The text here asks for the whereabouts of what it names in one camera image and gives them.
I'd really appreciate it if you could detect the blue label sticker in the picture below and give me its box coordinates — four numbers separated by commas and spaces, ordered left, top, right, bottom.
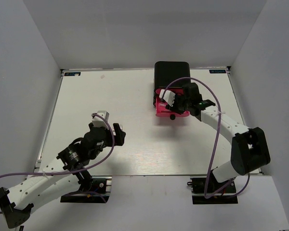
209, 69, 227, 74
64, 72, 81, 77

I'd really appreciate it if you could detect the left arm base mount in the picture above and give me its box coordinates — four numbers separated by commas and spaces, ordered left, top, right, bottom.
60, 170, 112, 204

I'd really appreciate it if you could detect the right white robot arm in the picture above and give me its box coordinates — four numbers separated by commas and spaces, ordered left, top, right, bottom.
160, 83, 271, 192

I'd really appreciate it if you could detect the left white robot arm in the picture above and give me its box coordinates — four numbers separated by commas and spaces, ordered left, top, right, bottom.
0, 123, 126, 229

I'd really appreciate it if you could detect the purple cable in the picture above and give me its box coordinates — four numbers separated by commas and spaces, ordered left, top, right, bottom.
161, 77, 251, 199
0, 113, 116, 214

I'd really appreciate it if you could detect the black drawer cabinet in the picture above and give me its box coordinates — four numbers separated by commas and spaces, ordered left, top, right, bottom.
153, 61, 190, 104

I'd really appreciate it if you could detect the pink drawer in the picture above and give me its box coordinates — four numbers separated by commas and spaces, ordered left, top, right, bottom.
153, 96, 190, 120
154, 88, 184, 95

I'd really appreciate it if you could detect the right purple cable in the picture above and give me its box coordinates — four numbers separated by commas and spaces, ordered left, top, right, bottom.
161, 77, 251, 199

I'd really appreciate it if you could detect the white eraser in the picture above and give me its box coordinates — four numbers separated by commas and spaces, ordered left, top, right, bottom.
112, 124, 123, 134

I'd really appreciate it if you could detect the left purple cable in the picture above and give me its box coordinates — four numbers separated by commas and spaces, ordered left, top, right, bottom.
0, 113, 116, 214

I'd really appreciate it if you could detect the right blue label sticker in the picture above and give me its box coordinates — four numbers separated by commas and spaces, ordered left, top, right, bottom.
209, 69, 227, 74

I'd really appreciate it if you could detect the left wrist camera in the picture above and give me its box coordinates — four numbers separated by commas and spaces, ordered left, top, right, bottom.
92, 111, 109, 129

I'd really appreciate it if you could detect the left blue label sticker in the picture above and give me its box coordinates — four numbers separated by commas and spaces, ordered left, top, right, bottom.
64, 72, 81, 77

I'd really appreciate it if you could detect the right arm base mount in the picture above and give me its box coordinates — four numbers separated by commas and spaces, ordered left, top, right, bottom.
187, 177, 239, 205

